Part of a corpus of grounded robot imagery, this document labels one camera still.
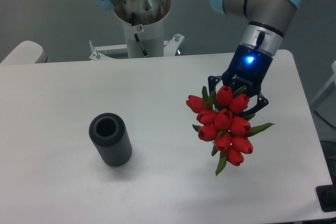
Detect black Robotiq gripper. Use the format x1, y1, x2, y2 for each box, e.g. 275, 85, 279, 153
208, 45, 272, 115

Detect red tulip bouquet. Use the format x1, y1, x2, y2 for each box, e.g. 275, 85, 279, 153
186, 86, 273, 176

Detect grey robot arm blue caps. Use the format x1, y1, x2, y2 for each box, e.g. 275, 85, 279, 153
94, 0, 302, 116

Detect dark grey ribbed vase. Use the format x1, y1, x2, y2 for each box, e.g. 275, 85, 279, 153
89, 113, 132, 167

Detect black device at table edge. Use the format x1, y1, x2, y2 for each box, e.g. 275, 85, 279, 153
316, 185, 335, 212

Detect white chair armrest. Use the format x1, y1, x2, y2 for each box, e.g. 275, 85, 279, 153
1, 40, 48, 66

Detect white pedestal base frame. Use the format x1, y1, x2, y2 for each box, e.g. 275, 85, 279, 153
89, 33, 185, 61

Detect white furniture frame right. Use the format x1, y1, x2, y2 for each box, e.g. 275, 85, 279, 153
311, 61, 335, 109

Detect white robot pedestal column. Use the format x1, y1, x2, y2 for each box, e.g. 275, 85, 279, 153
113, 0, 172, 58

